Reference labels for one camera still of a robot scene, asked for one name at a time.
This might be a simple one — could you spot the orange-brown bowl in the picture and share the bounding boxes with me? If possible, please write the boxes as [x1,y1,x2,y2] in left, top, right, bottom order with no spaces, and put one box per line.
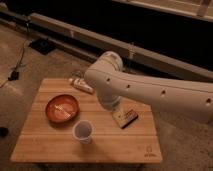
[45,94,79,123]

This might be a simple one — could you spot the long grey rail beam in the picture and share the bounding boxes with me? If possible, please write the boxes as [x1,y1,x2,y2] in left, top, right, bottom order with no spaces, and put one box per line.
[0,4,213,82]

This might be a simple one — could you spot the black floor plate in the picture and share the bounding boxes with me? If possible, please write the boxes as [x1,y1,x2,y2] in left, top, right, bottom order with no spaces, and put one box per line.
[29,38,56,55]

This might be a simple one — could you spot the black cable with plug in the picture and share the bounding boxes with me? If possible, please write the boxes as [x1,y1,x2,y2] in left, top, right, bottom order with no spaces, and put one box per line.
[7,20,31,82]

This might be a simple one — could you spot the wooden table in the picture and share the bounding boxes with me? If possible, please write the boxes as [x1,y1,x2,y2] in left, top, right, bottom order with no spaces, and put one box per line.
[11,78,162,163]

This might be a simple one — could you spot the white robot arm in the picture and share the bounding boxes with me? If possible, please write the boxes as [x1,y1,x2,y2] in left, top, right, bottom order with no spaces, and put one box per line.
[84,51,213,124]

